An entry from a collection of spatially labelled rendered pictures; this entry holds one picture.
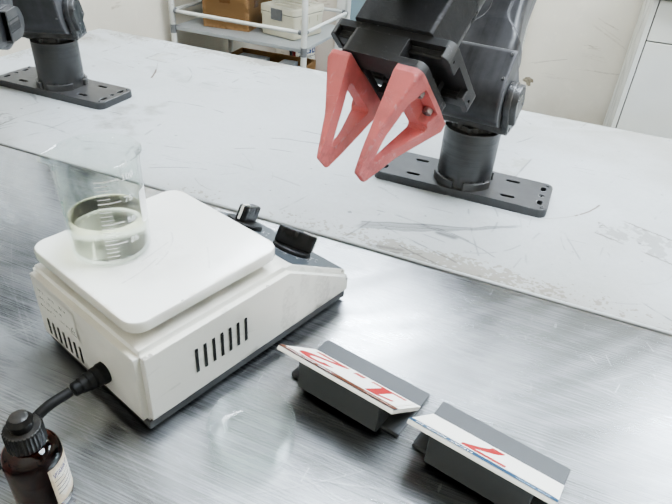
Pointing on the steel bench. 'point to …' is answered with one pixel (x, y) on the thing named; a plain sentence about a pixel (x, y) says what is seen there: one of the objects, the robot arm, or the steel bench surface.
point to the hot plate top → (163, 263)
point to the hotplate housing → (184, 334)
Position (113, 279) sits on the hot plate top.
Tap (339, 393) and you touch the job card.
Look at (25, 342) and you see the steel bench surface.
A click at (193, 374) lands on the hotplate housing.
